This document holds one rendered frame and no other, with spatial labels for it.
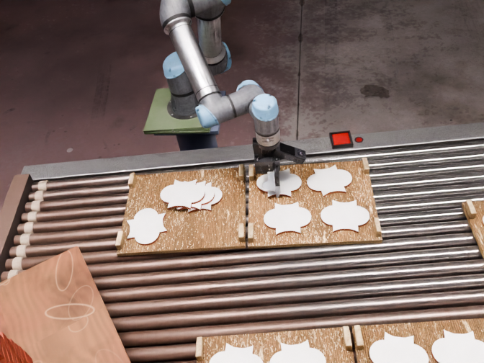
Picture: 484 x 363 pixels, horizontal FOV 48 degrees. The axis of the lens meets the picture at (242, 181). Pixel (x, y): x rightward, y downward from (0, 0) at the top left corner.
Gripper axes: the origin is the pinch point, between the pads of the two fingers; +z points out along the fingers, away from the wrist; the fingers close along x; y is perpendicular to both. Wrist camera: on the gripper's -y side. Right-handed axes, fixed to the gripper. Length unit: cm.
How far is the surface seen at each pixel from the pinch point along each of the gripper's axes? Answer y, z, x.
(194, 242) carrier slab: 27.1, 0.6, 23.1
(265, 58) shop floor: 11, 95, -221
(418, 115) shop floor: -85, 95, -143
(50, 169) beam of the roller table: 86, 3, -17
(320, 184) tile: -14.0, -0.1, 1.6
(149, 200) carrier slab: 44.6, 0.6, 4.1
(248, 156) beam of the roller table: 11.2, 2.9, -17.2
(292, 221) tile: -3.8, -0.2, 17.3
